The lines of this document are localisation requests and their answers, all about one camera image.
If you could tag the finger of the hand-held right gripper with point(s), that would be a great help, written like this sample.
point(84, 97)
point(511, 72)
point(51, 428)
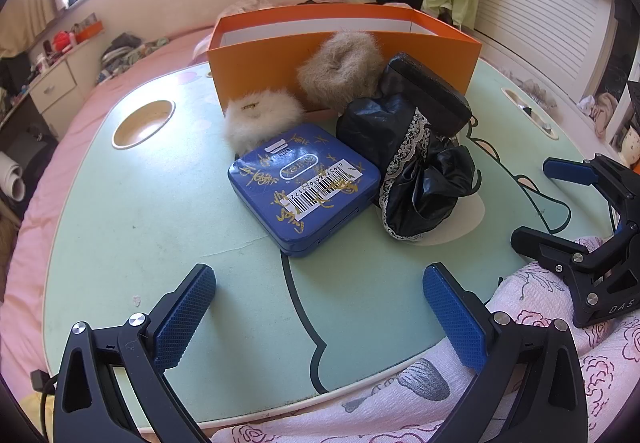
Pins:
point(545, 248)
point(570, 171)

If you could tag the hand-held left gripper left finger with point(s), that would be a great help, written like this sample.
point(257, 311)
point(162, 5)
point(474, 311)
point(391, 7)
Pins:
point(182, 318)

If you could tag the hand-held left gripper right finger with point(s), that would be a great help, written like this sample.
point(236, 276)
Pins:
point(455, 318)

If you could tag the blue square tin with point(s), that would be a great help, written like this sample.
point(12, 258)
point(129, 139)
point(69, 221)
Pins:
point(260, 203)

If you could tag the black rectangular case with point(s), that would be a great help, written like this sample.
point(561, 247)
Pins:
point(425, 88)

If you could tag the black lace trimmed cloth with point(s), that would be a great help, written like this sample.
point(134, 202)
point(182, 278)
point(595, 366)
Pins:
point(370, 128)

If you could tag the white fluffy scrunchie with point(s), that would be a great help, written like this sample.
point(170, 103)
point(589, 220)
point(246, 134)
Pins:
point(280, 110)

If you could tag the orange cardboard box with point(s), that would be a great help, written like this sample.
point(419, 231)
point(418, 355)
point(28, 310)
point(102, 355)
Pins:
point(260, 68)

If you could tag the beige fluffy scrunchie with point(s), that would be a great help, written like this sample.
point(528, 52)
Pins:
point(320, 83)

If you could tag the pink crumpled cloth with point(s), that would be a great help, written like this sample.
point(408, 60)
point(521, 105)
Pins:
point(606, 105)

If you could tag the floral pink white blanket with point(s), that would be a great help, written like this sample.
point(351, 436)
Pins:
point(400, 403)

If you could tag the pink bedsheet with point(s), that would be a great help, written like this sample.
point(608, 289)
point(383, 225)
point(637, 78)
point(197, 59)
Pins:
point(30, 263)

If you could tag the white louvered door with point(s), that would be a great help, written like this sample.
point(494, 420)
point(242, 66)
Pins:
point(540, 8)

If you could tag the rolled white paper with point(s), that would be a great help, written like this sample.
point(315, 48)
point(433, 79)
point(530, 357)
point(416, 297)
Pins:
point(12, 175)

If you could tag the black bag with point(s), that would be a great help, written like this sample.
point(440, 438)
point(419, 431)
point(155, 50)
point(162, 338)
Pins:
point(30, 148)

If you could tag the white drawer cabinet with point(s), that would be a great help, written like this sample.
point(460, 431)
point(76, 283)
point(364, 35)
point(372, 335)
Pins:
point(52, 90)

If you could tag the pile of clothes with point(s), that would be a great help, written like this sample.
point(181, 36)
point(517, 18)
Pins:
point(125, 55)

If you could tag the red round item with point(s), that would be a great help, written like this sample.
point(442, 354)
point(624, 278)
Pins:
point(62, 40)

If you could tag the orange shelf box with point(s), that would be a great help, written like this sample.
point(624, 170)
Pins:
point(90, 29)

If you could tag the beige curtain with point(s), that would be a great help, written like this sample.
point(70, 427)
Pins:
point(25, 18)

